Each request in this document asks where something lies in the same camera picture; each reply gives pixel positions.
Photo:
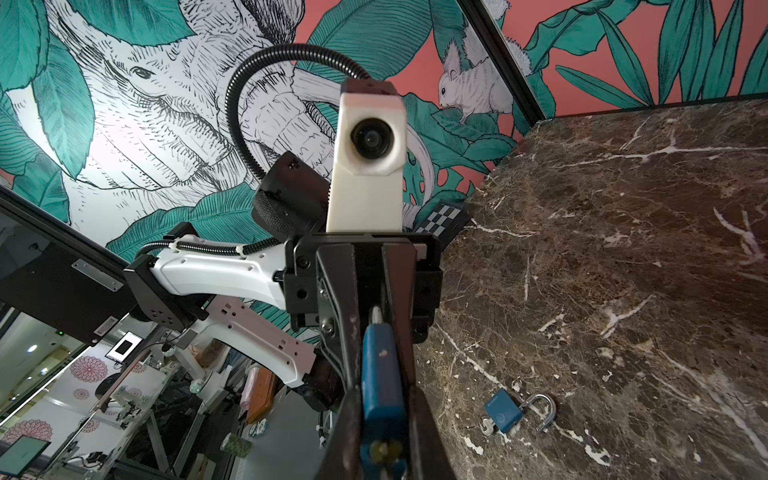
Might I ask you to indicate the left black frame post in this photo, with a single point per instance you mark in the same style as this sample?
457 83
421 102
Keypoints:
494 43

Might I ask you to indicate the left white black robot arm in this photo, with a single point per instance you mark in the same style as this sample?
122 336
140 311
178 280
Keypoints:
233 291

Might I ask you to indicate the blue padlock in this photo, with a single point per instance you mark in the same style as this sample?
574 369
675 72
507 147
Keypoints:
503 413
383 445

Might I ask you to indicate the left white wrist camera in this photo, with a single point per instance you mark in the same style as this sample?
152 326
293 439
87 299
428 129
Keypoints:
370 153

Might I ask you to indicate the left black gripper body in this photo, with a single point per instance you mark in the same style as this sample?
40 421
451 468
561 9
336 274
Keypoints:
299 278

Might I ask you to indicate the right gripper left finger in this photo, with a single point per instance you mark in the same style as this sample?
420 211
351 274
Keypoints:
342 456

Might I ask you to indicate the black white checkerboard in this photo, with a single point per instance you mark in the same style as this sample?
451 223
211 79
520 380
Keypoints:
445 222

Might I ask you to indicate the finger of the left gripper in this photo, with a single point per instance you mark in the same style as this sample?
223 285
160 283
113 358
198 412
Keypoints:
338 271
399 261

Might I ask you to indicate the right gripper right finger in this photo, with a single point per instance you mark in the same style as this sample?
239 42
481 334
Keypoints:
428 459

